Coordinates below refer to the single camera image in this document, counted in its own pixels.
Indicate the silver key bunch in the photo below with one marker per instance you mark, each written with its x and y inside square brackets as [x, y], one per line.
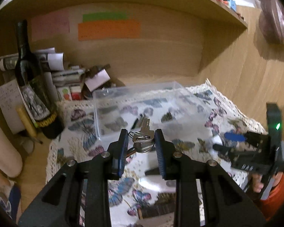
[143, 140]

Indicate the pink paper note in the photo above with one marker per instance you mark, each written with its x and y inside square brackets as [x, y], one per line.
[48, 25]

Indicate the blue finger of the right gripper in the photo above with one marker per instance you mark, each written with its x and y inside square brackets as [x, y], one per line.
[223, 149]
[235, 137]

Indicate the green paper note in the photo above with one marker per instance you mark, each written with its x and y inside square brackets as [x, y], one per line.
[104, 16]

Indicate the black gold cosmetic tube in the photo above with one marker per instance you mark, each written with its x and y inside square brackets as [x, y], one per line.
[156, 209]

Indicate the brown hanging hat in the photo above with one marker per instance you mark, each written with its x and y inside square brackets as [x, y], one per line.
[271, 21]

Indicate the orange paper note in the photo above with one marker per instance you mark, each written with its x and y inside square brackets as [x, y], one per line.
[102, 29]

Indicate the dark wine bottle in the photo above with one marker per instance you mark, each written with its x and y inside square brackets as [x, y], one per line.
[30, 79]

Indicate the butterfly lace tablecloth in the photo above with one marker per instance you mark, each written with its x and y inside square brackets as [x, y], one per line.
[79, 141]

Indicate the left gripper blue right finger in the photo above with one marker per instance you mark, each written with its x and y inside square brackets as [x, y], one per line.
[165, 150]

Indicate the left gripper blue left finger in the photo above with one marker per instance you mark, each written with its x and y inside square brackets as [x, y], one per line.
[119, 153]

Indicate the small black flat stick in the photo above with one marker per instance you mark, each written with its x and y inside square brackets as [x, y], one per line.
[154, 171]

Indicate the stack of papers and boxes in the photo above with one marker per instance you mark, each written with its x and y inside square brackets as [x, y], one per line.
[67, 82]

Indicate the clear plastic storage box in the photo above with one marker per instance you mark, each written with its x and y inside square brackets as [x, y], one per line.
[169, 106]

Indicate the person's right hand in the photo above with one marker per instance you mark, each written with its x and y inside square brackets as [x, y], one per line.
[257, 185]

